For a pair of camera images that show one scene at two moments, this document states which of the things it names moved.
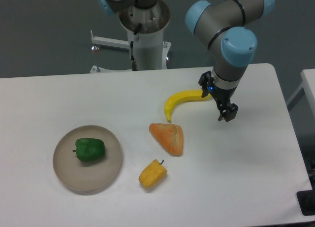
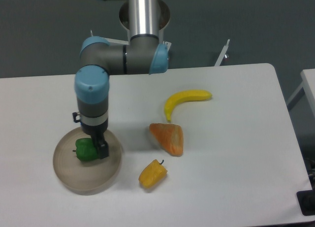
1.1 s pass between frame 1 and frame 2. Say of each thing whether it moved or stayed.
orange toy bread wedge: stayed
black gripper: moved
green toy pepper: stayed
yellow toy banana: stayed
